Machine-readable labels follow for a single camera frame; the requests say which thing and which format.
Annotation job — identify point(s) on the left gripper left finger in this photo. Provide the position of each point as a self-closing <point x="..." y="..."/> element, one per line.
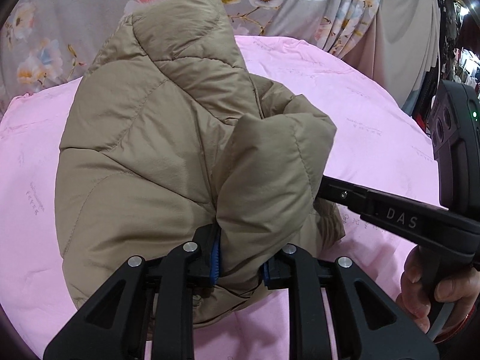
<point x="145" y="307"/>

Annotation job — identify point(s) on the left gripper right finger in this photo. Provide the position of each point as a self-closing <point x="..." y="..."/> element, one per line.
<point x="336" y="311"/>

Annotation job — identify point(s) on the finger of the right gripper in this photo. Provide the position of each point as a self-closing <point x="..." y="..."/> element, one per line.
<point x="344" y="193"/>

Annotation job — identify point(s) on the khaki quilted puffer jacket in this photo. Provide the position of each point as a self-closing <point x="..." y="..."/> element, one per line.
<point x="168" y="132"/>

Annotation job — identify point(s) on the hanging clothes in background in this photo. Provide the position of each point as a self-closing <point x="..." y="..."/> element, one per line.
<point x="458" y="59"/>

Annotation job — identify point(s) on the person's right hand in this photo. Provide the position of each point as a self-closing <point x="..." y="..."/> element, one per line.
<point x="462" y="290"/>

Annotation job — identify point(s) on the pink bed sheet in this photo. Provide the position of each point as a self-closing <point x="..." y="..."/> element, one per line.
<point x="376" y="145"/>

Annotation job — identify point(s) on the beige plain curtain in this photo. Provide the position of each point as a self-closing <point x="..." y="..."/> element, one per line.
<point x="399" y="48"/>

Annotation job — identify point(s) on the grey floral fabric backdrop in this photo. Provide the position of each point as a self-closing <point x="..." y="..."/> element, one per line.
<point x="46" y="43"/>

